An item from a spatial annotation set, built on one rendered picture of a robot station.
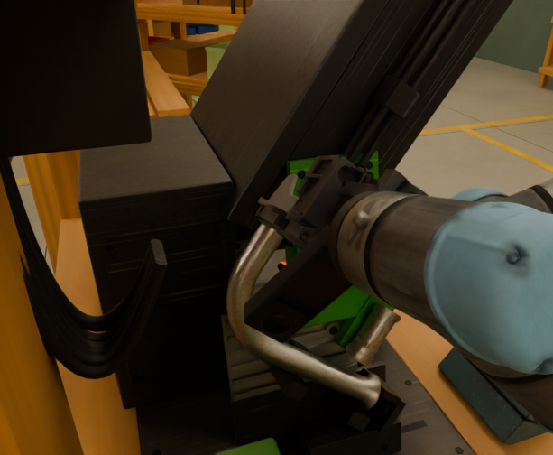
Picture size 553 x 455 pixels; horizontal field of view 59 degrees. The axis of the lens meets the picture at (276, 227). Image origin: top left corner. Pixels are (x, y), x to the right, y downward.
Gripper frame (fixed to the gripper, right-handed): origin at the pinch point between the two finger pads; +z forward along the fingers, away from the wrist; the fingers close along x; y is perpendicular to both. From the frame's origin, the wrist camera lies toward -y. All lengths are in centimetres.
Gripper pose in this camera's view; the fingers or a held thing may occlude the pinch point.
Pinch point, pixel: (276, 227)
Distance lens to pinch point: 54.2
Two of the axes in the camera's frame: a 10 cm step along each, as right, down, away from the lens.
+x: -7.8, -5.2, -3.5
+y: 5.3, -8.4, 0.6
